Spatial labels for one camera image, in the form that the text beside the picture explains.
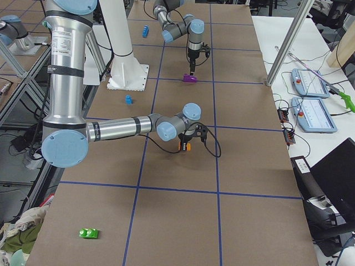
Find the far teach pendant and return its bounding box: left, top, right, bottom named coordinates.
left=291, top=68, right=330, bottom=99

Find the brown paper table mat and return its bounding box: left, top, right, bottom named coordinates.
left=27, top=2, right=318, bottom=265

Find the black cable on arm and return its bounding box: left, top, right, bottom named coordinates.
left=138, top=121, right=222, bottom=159

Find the black laptop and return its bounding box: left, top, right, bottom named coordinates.
left=291, top=137, right=354, bottom=221

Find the orange trapezoid block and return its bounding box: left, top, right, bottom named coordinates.
left=179, top=142, right=191, bottom=151

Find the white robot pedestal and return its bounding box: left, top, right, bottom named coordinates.
left=99, top=0, right=149, bottom=91

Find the blue block far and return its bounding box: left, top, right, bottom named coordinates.
left=142, top=25, right=149, bottom=38

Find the purple trapezoid block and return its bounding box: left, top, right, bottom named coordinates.
left=182, top=74, right=197, bottom=83

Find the aluminium frame post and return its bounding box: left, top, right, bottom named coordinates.
left=266, top=0, right=314, bottom=86

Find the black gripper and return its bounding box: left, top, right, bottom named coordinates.
left=186, top=48, right=200, bottom=75
left=179, top=133, right=193, bottom=145

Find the near teach pendant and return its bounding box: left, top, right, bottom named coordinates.
left=291, top=97, right=337, bottom=133

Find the green handled grabber tool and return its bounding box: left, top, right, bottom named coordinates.
left=287, top=52, right=354, bottom=112

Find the green double stud block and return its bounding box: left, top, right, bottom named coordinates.
left=79, top=228, right=99, bottom=239

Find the blue block near pedestal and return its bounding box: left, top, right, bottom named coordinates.
left=125, top=95, right=133, bottom=105

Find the teach pendant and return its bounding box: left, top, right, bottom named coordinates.
left=291, top=97, right=337, bottom=133
left=291, top=68, right=330, bottom=99

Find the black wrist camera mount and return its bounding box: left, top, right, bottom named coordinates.
left=194, top=124, right=208, bottom=144

